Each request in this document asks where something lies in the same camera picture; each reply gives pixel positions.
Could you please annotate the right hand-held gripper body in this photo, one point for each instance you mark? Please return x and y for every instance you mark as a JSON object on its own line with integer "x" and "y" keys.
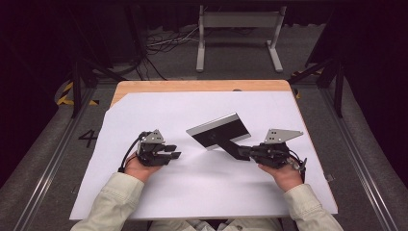
{"x": 272, "y": 154}

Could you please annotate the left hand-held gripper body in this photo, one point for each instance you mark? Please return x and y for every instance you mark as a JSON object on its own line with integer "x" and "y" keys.
{"x": 150, "y": 154}

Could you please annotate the silver photo frame black stand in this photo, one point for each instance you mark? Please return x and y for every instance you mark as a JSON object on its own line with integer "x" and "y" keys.
{"x": 221, "y": 131}

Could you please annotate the person's left hand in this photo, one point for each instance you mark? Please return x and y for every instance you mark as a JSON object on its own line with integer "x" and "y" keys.
{"x": 139, "y": 170}

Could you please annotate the person's right hand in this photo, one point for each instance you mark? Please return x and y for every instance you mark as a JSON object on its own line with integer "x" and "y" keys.
{"x": 285, "y": 178}

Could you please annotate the white paper sheet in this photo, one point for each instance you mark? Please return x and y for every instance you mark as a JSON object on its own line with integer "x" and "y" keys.
{"x": 192, "y": 192}

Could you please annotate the yellow black striped tape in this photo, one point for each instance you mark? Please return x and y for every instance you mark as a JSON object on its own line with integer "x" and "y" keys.
{"x": 298, "y": 94}
{"x": 65, "y": 93}

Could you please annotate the person's pale clothed torso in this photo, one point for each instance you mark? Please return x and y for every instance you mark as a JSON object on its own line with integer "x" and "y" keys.
{"x": 243, "y": 225}

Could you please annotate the black metal stand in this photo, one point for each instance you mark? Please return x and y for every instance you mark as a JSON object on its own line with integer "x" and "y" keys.
{"x": 338, "y": 93}
{"x": 76, "y": 86}

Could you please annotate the dark curtain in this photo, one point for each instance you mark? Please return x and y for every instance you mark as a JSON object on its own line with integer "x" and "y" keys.
{"x": 179, "y": 16}

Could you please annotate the metal floor rail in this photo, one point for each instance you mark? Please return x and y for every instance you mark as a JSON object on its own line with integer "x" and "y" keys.
{"x": 359, "y": 160}
{"x": 48, "y": 173}

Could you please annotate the grey metal stand frame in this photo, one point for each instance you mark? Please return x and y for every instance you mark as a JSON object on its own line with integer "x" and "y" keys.
{"x": 240, "y": 19}

